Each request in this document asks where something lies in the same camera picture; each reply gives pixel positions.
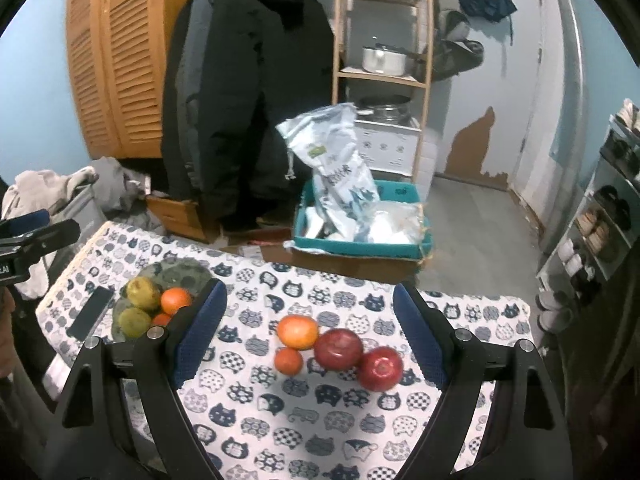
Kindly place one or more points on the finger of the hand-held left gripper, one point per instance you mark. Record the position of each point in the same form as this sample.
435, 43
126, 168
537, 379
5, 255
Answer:
30, 220
55, 234

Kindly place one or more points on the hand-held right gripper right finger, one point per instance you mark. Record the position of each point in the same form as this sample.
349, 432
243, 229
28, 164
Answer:
420, 340

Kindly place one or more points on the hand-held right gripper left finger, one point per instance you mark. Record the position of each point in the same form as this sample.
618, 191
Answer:
197, 335

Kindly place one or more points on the small tangerine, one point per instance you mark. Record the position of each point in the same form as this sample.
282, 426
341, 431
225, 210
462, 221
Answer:
161, 319
288, 361

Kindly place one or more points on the large orange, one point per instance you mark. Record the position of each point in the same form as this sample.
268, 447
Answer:
176, 301
297, 332

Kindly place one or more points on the red apple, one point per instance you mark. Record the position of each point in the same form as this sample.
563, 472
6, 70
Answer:
338, 350
381, 367

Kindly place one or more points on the green glass bowl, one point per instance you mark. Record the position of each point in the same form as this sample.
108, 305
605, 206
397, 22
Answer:
182, 272

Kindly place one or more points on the yellow pear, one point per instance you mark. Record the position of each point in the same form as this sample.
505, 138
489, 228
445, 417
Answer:
134, 321

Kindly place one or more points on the spotted yellow-green pear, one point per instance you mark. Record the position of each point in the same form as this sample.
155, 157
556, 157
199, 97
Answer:
141, 294

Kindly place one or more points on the grey fabric storage bag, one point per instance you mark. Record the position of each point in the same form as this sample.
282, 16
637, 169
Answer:
85, 220

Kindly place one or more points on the grey garment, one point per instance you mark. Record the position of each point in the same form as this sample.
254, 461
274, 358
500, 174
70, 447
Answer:
115, 180

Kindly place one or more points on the black smartphone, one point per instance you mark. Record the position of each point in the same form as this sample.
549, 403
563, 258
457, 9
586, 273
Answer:
91, 312

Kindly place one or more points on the red print cardboard box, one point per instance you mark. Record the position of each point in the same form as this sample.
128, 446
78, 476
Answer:
255, 242

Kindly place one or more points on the teal plastic basket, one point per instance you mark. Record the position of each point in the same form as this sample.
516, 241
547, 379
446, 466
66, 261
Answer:
350, 249

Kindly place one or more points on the wooden drawer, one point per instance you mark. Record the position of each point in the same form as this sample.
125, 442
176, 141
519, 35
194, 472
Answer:
180, 217

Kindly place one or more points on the clear plastic bag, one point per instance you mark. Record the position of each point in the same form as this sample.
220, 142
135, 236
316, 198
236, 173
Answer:
392, 222

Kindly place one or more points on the cat print tablecloth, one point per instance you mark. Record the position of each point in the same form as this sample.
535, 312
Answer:
300, 425

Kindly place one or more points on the wooden louvered wardrobe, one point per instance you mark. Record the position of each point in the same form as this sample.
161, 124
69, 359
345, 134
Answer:
115, 60

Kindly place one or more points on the white rice bag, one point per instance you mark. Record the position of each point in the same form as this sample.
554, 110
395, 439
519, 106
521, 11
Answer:
340, 175

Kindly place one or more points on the white patterned drawer box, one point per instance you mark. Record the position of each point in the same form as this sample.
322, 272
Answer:
390, 147

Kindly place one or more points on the grey jacket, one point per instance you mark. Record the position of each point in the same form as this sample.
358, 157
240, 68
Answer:
192, 85

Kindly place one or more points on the shoe rack with shoes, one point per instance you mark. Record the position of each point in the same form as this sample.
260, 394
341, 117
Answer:
595, 230

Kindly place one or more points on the steel steamer pot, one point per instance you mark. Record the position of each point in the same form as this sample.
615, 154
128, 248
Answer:
385, 109

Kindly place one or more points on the black hooded coat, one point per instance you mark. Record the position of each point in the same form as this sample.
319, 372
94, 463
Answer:
265, 100

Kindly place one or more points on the white shoe rack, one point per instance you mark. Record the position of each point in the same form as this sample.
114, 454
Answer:
607, 175

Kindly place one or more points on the grey door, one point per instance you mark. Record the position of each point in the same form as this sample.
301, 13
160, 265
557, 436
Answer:
500, 85

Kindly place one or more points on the grey metal pipe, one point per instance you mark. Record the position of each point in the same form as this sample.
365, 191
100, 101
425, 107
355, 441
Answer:
567, 110

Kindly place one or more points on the grey hanging bag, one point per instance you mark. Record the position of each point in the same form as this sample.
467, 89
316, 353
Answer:
457, 55

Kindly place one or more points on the wooden shelf rack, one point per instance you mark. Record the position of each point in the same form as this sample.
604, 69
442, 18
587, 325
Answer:
340, 60

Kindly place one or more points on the dark blue folded umbrella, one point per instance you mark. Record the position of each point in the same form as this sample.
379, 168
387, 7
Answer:
487, 2

